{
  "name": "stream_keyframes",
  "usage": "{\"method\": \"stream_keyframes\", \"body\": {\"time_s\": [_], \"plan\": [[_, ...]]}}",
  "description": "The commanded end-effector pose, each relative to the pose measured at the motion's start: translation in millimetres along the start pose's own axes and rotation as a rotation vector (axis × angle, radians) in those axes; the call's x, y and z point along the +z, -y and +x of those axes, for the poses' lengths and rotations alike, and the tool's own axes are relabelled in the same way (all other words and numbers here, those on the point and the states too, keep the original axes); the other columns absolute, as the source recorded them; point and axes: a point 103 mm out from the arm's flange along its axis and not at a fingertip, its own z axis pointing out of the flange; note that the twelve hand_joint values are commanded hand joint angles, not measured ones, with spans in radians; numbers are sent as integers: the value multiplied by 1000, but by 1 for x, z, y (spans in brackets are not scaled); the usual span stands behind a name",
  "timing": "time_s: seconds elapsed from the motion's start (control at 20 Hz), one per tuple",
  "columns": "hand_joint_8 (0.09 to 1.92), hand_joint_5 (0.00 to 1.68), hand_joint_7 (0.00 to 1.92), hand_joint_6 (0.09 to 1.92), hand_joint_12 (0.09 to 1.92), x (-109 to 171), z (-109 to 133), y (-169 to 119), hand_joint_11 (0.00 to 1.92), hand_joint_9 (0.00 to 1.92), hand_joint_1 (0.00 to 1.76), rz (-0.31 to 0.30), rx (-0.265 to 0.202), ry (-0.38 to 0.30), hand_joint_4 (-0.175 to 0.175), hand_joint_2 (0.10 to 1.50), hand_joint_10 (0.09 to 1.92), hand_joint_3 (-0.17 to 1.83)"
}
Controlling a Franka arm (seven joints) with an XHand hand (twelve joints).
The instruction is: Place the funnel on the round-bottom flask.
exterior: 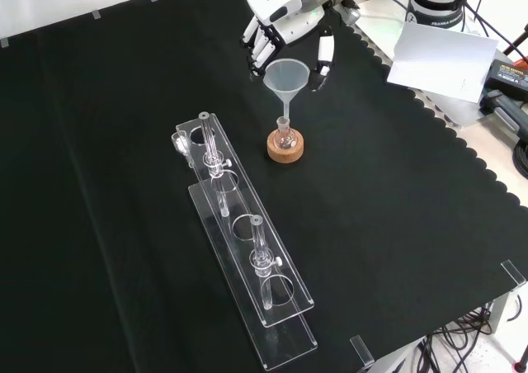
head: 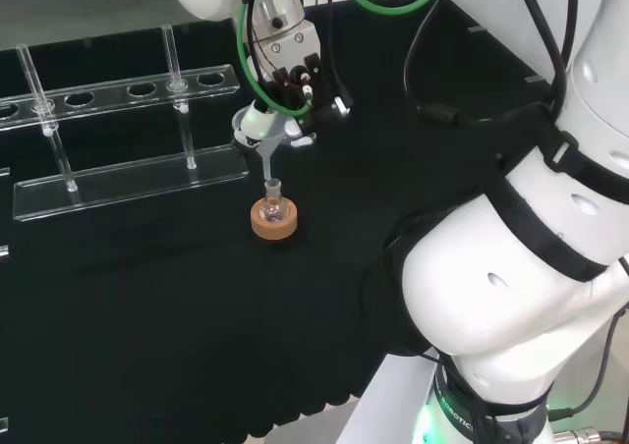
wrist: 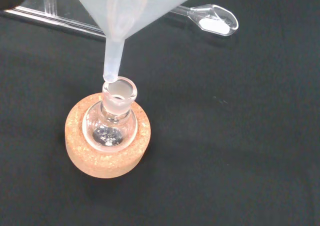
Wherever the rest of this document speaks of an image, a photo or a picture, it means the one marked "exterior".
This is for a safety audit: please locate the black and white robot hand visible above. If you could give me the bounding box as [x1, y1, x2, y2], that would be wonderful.
[239, 0, 337, 92]

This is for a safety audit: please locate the translucent plastic funnel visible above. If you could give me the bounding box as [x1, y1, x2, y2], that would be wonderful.
[263, 58, 311, 122]

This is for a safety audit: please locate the small glass round-bottom flask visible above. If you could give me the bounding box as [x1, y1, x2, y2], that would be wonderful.
[275, 116, 297, 151]

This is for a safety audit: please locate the clear glass weighing funnel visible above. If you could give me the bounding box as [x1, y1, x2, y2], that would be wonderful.
[170, 130, 195, 168]

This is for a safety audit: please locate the clear acrylic funnel stand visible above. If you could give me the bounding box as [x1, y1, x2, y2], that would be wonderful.
[175, 111, 318, 370]

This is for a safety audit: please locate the pale base board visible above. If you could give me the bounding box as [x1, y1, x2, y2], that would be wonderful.
[350, 0, 492, 129]

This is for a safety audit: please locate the white paper sheet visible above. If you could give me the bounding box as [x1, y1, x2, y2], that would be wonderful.
[386, 21, 500, 104]

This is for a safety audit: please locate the black charger with yellow label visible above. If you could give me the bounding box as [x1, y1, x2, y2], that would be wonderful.
[480, 58, 528, 102]

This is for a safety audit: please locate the black cloth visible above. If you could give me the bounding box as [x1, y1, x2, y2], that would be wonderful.
[0, 0, 528, 373]

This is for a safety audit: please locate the clear acrylic edge clip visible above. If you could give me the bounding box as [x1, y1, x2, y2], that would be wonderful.
[500, 259, 528, 292]
[349, 334, 375, 369]

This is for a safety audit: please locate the white bench leg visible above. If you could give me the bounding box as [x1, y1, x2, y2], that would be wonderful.
[490, 284, 527, 341]

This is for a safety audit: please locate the black stop button cable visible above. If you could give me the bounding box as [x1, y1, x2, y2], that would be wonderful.
[358, 0, 413, 21]

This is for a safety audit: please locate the cork ring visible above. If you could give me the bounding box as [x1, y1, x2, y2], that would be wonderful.
[266, 129, 307, 164]

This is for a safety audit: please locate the thin black cable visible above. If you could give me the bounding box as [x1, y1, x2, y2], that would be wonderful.
[464, 0, 528, 60]

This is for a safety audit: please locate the black coiled cable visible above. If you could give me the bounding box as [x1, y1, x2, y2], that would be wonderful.
[511, 139, 528, 176]

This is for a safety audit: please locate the black floor cable bundle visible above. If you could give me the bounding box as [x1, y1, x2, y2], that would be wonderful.
[412, 302, 528, 373]

